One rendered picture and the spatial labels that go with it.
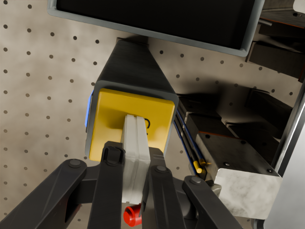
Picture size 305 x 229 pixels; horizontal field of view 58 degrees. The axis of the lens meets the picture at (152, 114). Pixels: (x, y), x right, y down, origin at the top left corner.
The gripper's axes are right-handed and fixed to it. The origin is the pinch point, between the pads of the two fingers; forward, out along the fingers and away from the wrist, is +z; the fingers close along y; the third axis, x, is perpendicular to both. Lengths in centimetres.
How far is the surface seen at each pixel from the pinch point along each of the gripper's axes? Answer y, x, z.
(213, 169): 12.4, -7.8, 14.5
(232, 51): 5.7, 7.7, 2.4
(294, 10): 12.3, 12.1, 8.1
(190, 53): 14, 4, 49
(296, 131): 24.8, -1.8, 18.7
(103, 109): -2.5, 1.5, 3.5
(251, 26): 6.5, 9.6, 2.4
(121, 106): -1.1, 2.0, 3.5
